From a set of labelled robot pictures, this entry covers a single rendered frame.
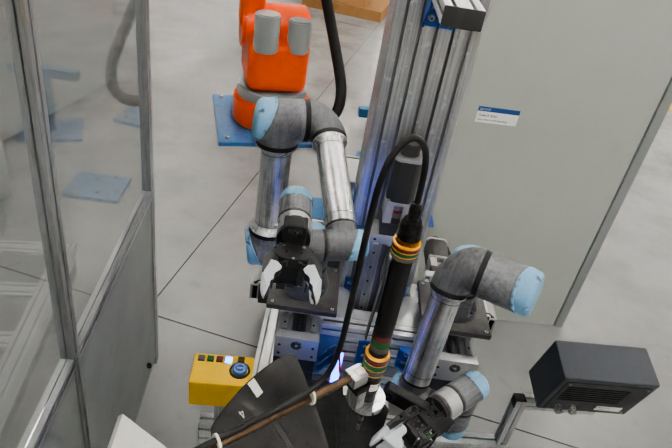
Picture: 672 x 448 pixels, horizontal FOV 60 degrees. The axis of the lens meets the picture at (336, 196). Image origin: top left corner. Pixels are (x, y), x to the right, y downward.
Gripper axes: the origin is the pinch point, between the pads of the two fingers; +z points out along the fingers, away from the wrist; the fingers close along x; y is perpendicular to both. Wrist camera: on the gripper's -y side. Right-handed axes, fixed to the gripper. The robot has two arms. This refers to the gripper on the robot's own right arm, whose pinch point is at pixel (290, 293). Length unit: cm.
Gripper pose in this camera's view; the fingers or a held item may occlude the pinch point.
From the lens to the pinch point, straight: 106.3
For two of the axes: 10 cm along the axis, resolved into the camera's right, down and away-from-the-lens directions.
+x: -9.8, -1.4, -1.1
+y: -1.8, 8.3, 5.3
